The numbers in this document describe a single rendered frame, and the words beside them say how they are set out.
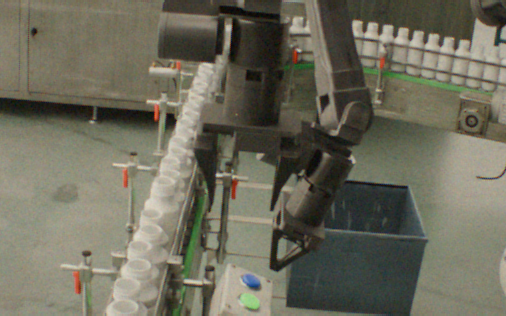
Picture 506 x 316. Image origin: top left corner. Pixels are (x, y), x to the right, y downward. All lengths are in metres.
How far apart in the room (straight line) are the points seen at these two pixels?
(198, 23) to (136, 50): 4.08
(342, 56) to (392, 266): 0.87
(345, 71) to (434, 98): 1.95
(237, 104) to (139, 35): 4.05
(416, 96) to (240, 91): 2.28
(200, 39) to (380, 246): 1.16
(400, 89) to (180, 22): 2.31
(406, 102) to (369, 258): 1.27
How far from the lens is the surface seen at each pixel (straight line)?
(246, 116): 0.78
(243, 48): 0.77
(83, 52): 4.92
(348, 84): 1.09
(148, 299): 1.18
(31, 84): 5.08
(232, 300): 1.19
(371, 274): 1.88
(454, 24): 6.82
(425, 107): 3.04
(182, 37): 0.77
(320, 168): 1.08
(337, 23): 1.11
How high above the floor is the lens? 1.75
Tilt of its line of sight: 22 degrees down
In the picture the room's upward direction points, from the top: 6 degrees clockwise
